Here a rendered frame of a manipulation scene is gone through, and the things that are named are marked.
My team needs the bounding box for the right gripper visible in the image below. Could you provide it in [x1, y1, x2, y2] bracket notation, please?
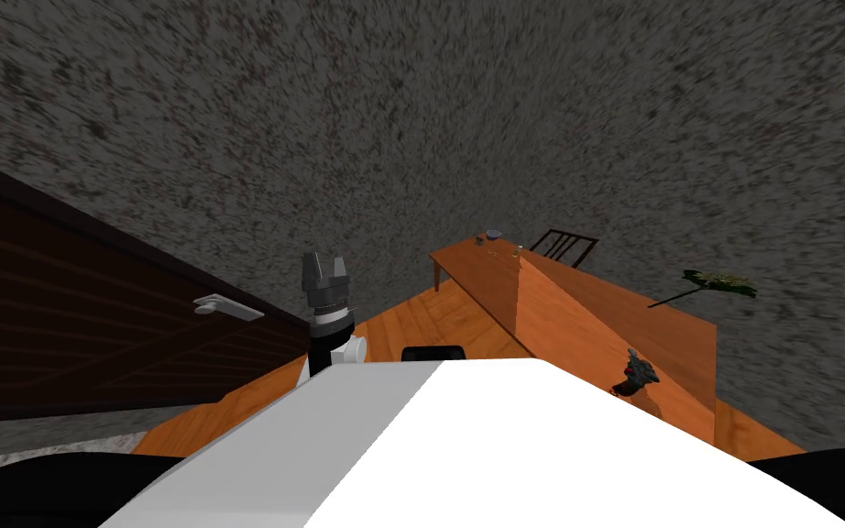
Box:
[623, 347, 662, 387]

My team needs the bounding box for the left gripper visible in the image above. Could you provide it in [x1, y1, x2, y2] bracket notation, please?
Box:
[301, 250, 352, 295]

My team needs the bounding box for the green leafy plant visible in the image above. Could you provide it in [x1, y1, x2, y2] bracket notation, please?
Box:
[645, 268, 760, 310]

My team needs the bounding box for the dark slatted chair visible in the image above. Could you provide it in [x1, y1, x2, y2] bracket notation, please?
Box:
[528, 227, 600, 271]

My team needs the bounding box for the orange wooden table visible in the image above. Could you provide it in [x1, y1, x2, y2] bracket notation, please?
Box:
[428, 234, 719, 450]

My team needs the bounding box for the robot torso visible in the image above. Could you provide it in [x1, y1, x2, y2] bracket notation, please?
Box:
[99, 344, 845, 528]

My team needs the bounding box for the dark brown door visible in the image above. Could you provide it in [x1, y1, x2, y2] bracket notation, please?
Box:
[0, 148, 315, 427]

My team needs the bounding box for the silver lever door handle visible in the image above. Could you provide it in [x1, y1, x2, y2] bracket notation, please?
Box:
[192, 292, 266, 324]

